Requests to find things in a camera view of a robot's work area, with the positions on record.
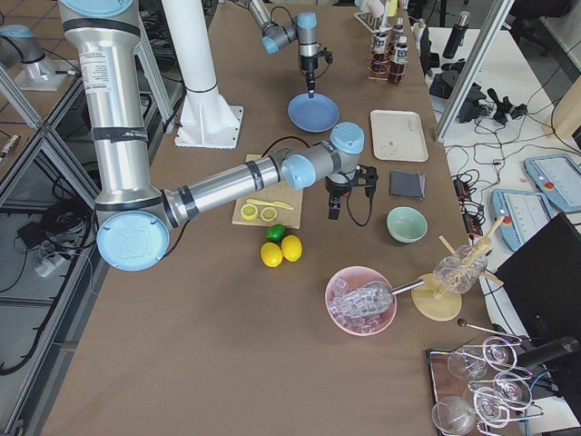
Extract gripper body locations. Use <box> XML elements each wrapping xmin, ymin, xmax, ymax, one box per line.
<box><xmin>325</xmin><ymin>164</ymin><xmax>378</xmax><ymax>198</ymax></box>
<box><xmin>299</xmin><ymin>43</ymin><xmax>333</xmax><ymax>73</ymax></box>

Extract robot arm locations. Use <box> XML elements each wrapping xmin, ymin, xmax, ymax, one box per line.
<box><xmin>240</xmin><ymin>0</ymin><xmax>333</xmax><ymax>99</ymax></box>
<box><xmin>59</xmin><ymin>1</ymin><xmax>378</xmax><ymax>272</ymax></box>

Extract blue plate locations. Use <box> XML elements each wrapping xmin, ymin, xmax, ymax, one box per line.
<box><xmin>287</xmin><ymin>94</ymin><xmax>340</xmax><ymax>133</ymax></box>

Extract grey folded cloth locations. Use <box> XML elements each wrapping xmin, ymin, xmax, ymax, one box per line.
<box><xmin>389</xmin><ymin>170</ymin><xmax>426</xmax><ymax>200</ymax></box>

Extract wooden cutting board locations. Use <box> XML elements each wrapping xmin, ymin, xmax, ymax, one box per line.
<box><xmin>231</xmin><ymin>180</ymin><xmax>303</xmax><ymax>229</ymax></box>

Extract beige tray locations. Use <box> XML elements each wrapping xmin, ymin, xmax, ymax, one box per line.
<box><xmin>370</xmin><ymin>109</ymin><xmax>428</xmax><ymax>163</ymax></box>

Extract yellow plastic knife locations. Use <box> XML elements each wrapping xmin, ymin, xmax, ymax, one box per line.
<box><xmin>246</xmin><ymin>198</ymin><xmax>294</xmax><ymax>211</ymax></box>

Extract yellow lemon right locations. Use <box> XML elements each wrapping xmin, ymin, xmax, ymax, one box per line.
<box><xmin>281</xmin><ymin>234</ymin><xmax>303</xmax><ymax>263</ymax></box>

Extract yellow lemon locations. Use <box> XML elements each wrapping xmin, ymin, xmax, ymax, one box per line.
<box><xmin>260</xmin><ymin>242</ymin><xmax>283</xmax><ymax>268</ymax></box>
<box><xmin>281</xmin><ymin>234</ymin><xmax>303</xmax><ymax>263</ymax></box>

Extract green bowl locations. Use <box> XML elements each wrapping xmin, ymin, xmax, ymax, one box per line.
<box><xmin>386</xmin><ymin>206</ymin><xmax>428</xmax><ymax>243</ymax></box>

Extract green lime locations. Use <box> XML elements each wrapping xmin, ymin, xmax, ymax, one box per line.
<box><xmin>266</xmin><ymin>223</ymin><xmax>287</xmax><ymax>243</ymax></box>

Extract lemon half right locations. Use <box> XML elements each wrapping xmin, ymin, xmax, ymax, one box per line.
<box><xmin>260</xmin><ymin>206</ymin><xmax>278</xmax><ymax>223</ymax></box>

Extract lemon half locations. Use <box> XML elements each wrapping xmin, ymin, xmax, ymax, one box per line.
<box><xmin>260</xmin><ymin>206</ymin><xmax>278</xmax><ymax>223</ymax></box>
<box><xmin>240</xmin><ymin>203</ymin><xmax>259</xmax><ymax>221</ymax></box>

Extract dark drink bottle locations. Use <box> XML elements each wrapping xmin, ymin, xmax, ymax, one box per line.
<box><xmin>368</xmin><ymin>25</ymin><xmax>391</xmax><ymax>80</ymax></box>
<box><xmin>388</xmin><ymin>35</ymin><xmax>409</xmax><ymax>84</ymax></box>
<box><xmin>391</xmin><ymin>17</ymin><xmax>404</xmax><ymax>45</ymax></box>

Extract yellow lemon left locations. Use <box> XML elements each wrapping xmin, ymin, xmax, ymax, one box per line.
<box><xmin>260</xmin><ymin>242</ymin><xmax>283</xmax><ymax>268</ymax></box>

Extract lemon half left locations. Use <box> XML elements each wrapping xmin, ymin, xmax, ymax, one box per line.
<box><xmin>240</xmin><ymin>203</ymin><xmax>259</xmax><ymax>221</ymax></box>

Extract pink bowl with ice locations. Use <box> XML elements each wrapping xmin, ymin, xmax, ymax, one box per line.
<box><xmin>325</xmin><ymin>266</ymin><xmax>397</xmax><ymax>336</ymax></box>

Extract metal ice scoop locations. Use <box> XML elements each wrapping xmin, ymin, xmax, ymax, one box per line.
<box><xmin>345</xmin><ymin>279</ymin><xmax>425</xmax><ymax>318</ymax></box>

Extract glass mug on stand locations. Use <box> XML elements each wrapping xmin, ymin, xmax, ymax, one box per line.
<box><xmin>433</xmin><ymin>245</ymin><xmax>487</xmax><ymax>294</ymax></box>

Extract wooden glass stand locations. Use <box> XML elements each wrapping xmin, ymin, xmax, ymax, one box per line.
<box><xmin>411</xmin><ymin>216</ymin><xmax>508</xmax><ymax>322</ymax></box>

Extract black thermos bottle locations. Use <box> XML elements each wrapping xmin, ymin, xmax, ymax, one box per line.
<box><xmin>442</xmin><ymin>11</ymin><xmax>470</xmax><ymax>59</ymax></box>

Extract blue teach pendant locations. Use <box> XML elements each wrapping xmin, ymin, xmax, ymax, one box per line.
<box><xmin>490</xmin><ymin>189</ymin><xmax>556</xmax><ymax>252</ymax></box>
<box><xmin>523</xmin><ymin>154</ymin><xmax>580</xmax><ymax>213</ymax></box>

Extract black monitor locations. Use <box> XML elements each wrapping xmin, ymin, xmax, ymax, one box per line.
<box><xmin>497</xmin><ymin>213</ymin><xmax>581</xmax><ymax>341</ymax></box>

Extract wine glass rack tray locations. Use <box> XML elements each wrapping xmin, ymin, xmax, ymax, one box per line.
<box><xmin>428</xmin><ymin>318</ymin><xmax>545</xmax><ymax>435</ymax></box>

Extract white wire cup rack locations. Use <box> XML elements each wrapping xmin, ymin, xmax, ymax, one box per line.
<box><xmin>354</xmin><ymin>0</ymin><xmax>399</xmax><ymax>33</ymax></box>

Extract copper wire bottle rack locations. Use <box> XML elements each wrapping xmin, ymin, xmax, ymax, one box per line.
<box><xmin>367</xmin><ymin>26</ymin><xmax>409</xmax><ymax>84</ymax></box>

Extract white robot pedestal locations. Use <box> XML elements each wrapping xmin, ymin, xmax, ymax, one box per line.
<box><xmin>162</xmin><ymin>1</ymin><xmax>243</xmax><ymax>150</ymax></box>

